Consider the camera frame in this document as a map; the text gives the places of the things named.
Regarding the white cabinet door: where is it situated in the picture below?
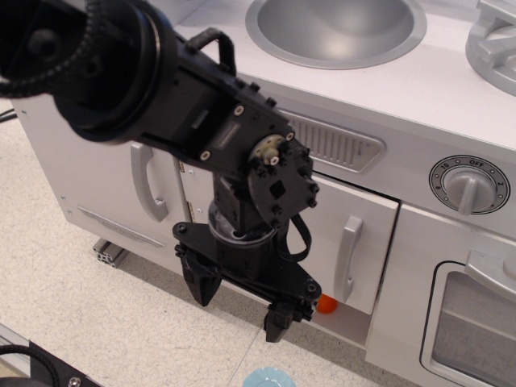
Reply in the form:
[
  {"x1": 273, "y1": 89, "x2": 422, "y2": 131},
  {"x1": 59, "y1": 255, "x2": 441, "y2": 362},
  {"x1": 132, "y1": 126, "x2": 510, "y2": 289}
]
[{"x1": 181, "y1": 160, "x2": 401, "y2": 316}]

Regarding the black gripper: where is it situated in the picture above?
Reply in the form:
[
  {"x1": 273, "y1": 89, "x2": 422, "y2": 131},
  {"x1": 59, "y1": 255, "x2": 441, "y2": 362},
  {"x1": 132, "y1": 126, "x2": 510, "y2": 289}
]
[{"x1": 173, "y1": 222, "x2": 322, "y2": 343}]

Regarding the silver toy sink basin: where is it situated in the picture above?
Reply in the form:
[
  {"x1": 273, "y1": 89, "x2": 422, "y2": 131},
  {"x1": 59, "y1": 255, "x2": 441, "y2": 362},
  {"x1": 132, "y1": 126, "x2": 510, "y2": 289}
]
[{"x1": 245, "y1": 1, "x2": 427, "y2": 70}]

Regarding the silver stove burner grate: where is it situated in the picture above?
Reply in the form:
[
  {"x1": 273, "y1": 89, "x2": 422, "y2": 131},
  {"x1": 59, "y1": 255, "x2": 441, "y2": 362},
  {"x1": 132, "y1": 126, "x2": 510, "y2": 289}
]
[{"x1": 465, "y1": 1, "x2": 515, "y2": 96}]

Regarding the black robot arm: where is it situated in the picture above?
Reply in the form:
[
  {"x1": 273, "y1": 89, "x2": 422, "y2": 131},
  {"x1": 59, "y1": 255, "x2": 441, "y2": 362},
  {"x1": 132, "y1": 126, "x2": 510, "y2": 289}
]
[{"x1": 1, "y1": 1, "x2": 322, "y2": 343}]

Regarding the silver cabinet door handle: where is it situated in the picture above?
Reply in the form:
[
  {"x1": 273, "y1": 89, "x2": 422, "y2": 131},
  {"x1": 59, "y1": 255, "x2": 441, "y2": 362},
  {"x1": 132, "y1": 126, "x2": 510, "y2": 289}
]
[{"x1": 333, "y1": 215, "x2": 364, "y2": 303}]

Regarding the white toy kitchen body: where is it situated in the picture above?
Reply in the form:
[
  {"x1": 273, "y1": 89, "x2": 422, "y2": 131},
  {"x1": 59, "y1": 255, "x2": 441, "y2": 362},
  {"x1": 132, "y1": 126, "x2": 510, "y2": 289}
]
[{"x1": 10, "y1": 0, "x2": 516, "y2": 387}]

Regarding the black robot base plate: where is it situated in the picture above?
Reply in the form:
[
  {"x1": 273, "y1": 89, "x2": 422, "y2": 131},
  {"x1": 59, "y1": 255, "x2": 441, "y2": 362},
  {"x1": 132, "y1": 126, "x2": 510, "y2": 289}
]
[{"x1": 0, "y1": 340, "x2": 104, "y2": 387}]

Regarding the light blue plate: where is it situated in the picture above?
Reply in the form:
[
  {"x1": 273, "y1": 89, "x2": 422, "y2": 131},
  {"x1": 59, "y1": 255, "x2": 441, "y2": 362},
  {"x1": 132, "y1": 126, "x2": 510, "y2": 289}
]
[{"x1": 242, "y1": 367, "x2": 296, "y2": 387}]

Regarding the aluminium extrusion rail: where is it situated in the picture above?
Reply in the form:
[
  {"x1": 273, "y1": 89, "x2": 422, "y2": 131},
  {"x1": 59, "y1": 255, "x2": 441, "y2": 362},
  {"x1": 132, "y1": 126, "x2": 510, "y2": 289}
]
[{"x1": 93, "y1": 239, "x2": 129, "y2": 268}]

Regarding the silver fridge nameplate emblem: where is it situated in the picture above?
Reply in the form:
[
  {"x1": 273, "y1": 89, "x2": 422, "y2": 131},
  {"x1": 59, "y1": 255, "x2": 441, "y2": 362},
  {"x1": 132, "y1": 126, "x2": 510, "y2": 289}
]
[{"x1": 77, "y1": 206, "x2": 166, "y2": 248}]

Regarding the silver timer knob dial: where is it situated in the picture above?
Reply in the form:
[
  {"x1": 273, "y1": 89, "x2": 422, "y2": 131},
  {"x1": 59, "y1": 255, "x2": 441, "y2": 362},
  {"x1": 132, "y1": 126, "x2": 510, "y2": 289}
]
[{"x1": 429, "y1": 155, "x2": 511, "y2": 216}]

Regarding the toy oven door window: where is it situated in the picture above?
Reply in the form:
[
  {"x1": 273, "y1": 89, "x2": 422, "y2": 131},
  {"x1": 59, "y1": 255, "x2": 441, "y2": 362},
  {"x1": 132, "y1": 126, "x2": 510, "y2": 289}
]
[{"x1": 420, "y1": 262, "x2": 515, "y2": 386}]

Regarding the silver fridge door handle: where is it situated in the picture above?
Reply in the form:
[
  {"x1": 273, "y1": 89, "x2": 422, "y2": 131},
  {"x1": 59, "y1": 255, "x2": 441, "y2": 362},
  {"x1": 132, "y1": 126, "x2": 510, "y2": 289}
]
[{"x1": 130, "y1": 142, "x2": 169, "y2": 223}]

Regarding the orange ball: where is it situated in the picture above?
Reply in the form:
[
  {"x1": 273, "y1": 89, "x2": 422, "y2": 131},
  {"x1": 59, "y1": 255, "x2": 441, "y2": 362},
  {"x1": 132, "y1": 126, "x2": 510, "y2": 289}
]
[{"x1": 317, "y1": 294, "x2": 339, "y2": 314}]

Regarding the silver vent grille panel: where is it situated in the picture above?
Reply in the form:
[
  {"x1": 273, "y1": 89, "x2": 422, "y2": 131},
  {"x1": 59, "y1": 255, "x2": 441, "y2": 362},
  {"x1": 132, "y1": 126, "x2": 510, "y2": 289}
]
[{"x1": 281, "y1": 110, "x2": 386, "y2": 173}]

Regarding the silver oven door handle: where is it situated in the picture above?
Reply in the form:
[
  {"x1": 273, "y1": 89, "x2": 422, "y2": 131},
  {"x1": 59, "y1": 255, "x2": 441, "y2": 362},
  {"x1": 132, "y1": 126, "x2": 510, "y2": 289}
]
[{"x1": 464, "y1": 250, "x2": 515, "y2": 302}]

